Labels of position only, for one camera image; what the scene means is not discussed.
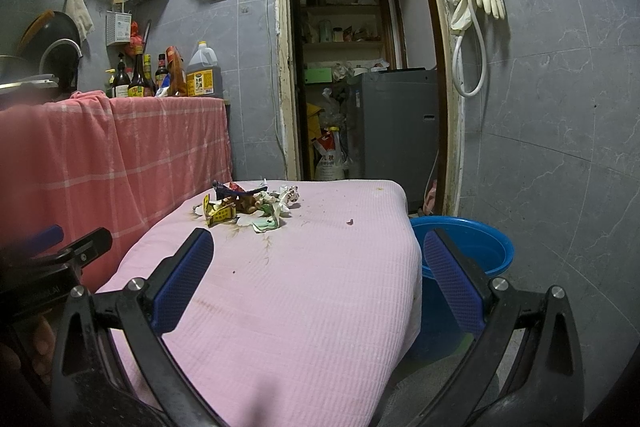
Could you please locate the yellow wrapper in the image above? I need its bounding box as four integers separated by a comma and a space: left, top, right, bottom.
203, 194, 236, 228

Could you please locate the blue wrapper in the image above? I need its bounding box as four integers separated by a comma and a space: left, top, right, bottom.
212, 181, 268, 200

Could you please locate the left hand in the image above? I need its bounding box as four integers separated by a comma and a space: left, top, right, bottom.
1, 314, 55, 385

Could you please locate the blue plastic basin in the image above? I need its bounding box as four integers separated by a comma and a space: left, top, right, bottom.
406, 215, 516, 360

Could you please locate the red plaid cloth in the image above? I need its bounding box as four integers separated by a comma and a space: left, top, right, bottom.
1, 91, 232, 289

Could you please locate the pink floral table cloth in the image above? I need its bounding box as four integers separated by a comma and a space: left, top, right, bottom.
96, 178, 424, 427

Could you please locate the dark sauce bottle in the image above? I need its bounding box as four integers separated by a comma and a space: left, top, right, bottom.
128, 46, 153, 98

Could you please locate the black wok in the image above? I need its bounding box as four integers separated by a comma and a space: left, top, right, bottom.
16, 10, 82, 93

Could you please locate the brown snack bag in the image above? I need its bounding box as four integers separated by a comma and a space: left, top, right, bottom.
166, 46, 188, 96

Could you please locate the grey washing machine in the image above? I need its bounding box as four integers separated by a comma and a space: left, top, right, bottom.
346, 68, 438, 211

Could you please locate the white spray bottle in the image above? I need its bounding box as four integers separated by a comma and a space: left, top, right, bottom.
312, 126, 345, 181

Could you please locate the hanging white rag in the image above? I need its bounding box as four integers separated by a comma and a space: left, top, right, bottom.
63, 0, 94, 42

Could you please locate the wooden door frame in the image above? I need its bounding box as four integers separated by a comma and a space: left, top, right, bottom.
274, 0, 464, 216

